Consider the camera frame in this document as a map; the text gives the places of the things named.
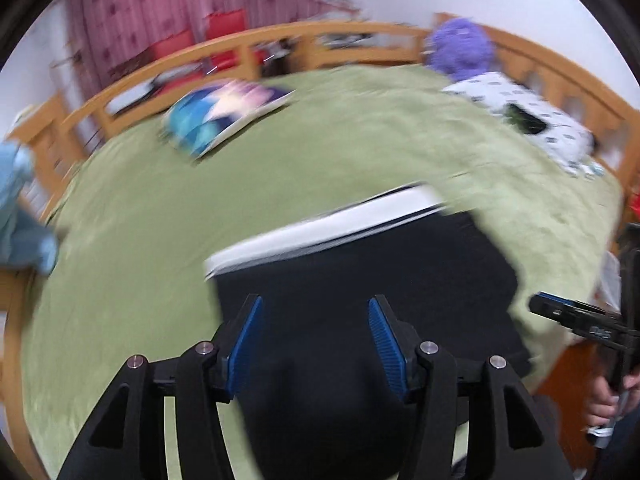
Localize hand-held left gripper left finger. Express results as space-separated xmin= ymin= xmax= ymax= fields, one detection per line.
xmin=57 ymin=294 xmax=264 ymax=480

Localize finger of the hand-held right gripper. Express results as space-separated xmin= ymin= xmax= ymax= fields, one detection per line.
xmin=529 ymin=291 xmax=591 ymax=333

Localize blue fluffy towel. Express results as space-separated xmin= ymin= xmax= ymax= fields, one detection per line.
xmin=0 ymin=141 xmax=61 ymax=276

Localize person's right hand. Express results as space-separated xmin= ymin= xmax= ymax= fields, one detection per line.
xmin=585 ymin=375 xmax=626 ymax=435

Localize black pants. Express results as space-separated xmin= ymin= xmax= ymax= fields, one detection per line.
xmin=204 ymin=182 xmax=533 ymax=480

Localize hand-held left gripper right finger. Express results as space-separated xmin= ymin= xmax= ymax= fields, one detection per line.
xmin=367 ymin=294 xmax=576 ymax=480

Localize wooden bed frame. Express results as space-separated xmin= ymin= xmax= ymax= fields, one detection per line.
xmin=0 ymin=12 xmax=640 ymax=480

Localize person's dark clothing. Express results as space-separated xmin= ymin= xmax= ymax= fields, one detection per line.
xmin=537 ymin=392 xmax=640 ymax=480

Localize cluttered desk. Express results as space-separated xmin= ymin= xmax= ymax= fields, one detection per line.
xmin=317 ymin=0 xmax=381 ymax=46

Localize green plush blanket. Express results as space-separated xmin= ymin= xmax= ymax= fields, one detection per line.
xmin=20 ymin=65 xmax=626 ymax=480

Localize red chair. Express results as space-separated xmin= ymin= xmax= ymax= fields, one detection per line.
xmin=145 ymin=30 xmax=201 ymax=68
xmin=205 ymin=9 xmax=266 ymax=71

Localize red striped curtain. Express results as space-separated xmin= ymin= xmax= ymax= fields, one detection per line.
xmin=65 ymin=0 xmax=326 ymax=96

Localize white floral pillow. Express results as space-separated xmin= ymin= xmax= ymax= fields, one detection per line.
xmin=440 ymin=71 xmax=608 ymax=178

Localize purple plush toy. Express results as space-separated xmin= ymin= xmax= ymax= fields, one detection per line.
xmin=425 ymin=16 xmax=493 ymax=83

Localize geometric patterned pillow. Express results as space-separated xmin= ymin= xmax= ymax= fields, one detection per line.
xmin=162 ymin=79 xmax=296 ymax=161

